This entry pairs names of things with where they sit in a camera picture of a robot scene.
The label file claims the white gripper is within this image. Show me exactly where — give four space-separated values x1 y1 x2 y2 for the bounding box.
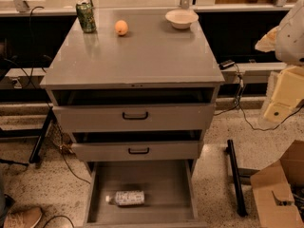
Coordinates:
255 27 304 123

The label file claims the clear plastic water bottle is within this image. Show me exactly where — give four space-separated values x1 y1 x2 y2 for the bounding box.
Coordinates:
105 190 145 206

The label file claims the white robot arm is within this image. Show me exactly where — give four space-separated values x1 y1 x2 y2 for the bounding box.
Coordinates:
255 0 304 123

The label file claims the grey drawer cabinet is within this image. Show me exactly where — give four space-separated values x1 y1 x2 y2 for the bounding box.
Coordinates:
39 7 226 228

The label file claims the grey top drawer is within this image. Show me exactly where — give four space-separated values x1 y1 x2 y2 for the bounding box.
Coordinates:
53 87 215 132

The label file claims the grey drawer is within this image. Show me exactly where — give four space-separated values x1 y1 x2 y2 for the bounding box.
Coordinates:
83 160 207 228
72 141 202 162
53 87 215 132

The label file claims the grey middle drawer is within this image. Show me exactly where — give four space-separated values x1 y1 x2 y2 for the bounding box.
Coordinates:
72 141 202 162

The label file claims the grey bottom drawer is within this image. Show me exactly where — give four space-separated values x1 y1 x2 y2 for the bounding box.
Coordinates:
83 160 207 228

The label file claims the black power adapter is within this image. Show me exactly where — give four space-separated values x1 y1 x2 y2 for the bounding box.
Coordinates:
218 60 235 70

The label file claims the white bowl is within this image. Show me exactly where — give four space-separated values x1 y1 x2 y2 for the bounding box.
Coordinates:
165 9 199 29

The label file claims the cardboard box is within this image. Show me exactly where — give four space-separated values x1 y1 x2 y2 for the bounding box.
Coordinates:
250 141 304 228

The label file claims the orange fruit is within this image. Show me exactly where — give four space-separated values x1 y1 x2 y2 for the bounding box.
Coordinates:
115 20 128 36

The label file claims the black table leg right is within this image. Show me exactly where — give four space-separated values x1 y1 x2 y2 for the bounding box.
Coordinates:
226 140 248 217

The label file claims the black table leg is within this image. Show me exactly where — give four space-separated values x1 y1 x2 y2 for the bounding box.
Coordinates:
28 109 53 163
226 140 248 217

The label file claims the green soda can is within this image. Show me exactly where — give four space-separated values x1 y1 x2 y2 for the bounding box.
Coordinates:
76 0 96 33

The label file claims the black table leg left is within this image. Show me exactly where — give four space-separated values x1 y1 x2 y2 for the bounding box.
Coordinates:
28 109 53 163

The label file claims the brown shoe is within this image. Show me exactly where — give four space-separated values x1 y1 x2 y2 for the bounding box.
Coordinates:
3 207 42 228

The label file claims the black cable on floor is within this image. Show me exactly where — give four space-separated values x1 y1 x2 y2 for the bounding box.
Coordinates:
214 102 304 133

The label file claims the black drawer handle middle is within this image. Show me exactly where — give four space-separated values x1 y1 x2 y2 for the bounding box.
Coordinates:
128 147 150 155

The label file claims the black drawer handle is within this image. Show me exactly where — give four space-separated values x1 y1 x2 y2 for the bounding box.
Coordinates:
122 112 149 121
128 147 150 155

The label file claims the black drawer handle top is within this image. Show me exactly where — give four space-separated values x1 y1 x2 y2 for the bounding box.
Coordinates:
122 112 149 121

